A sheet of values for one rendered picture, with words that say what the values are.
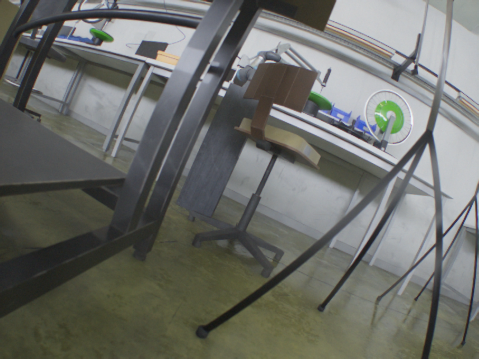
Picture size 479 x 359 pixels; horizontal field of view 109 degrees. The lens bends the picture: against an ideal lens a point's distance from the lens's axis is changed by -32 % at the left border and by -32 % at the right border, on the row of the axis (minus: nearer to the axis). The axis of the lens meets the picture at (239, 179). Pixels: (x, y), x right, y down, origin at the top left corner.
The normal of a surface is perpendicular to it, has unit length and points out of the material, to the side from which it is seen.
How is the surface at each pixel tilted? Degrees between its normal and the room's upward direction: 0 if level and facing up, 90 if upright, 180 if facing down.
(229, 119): 90
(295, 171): 90
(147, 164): 90
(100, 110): 90
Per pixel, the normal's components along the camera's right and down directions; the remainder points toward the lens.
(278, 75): -0.57, -0.14
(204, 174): -0.03, 0.06
